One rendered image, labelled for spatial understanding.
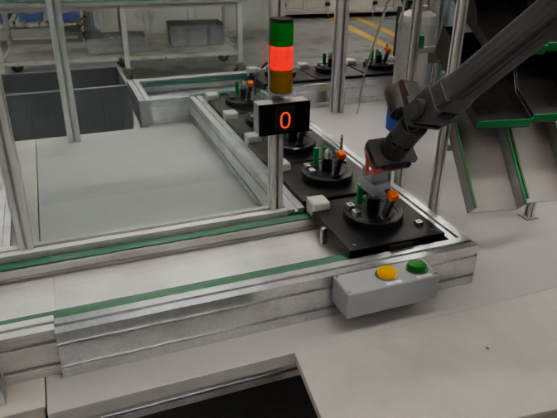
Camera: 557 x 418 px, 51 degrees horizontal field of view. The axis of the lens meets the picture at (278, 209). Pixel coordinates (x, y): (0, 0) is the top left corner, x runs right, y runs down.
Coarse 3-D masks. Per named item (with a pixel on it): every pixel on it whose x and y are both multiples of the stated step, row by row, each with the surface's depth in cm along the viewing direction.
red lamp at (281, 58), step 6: (270, 48) 125; (276, 48) 124; (282, 48) 123; (288, 48) 124; (270, 54) 125; (276, 54) 124; (282, 54) 124; (288, 54) 124; (270, 60) 126; (276, 60) 125; (282, 60) 124; (288, 60) 125; (270, 66) 127; (276, 66) 125; (282, 66) 125; (288, 66) 126
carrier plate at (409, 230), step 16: (336, 208) 143; (320, 224) 139; (336, 224) 136; (432, 224) 137; (336, 240) 132; (352, 240) 130; (368, 240) 130; (384, 240) 130; (400, 240) 130; (416, 240) 131; (432, 240) 133; (352, 256) 126
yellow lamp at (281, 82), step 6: (270, 72) 127; (276, 72) 126; (282, 72) 126; (288, 72) 126; (270, 78) 128; (276, 78) 126; (282, 78) 126; (288, 78) 127; (270, 84) 128; (276, 84) 127; (282, 84) 127; (288, 84) 127; (270, 90) 129; (276, 90) 128; (282, 90) 127; (288, 90) 128
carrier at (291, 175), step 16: (320, 160) 171; (288, 176) 161; (304, 176) 157; (320, 176) 156; (336, 176) 154; (352, 176) 161; (304, 192) 151; (320, 192) 151; (336, 192) 151; (352, 192) 151
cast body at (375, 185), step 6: (372, 174) 131; (378, 174) 132; (384, 174) 133; (366, 180) 134; (372, 180) 132; (378, 180) 133; (384, 180) 133; (360, 186) 138; (366, 186) 135; (372, 186) 132; (378, 186) 132; (384, 186) 132; (372, 192) 133; (378, 192) 133; (384, 192) 133
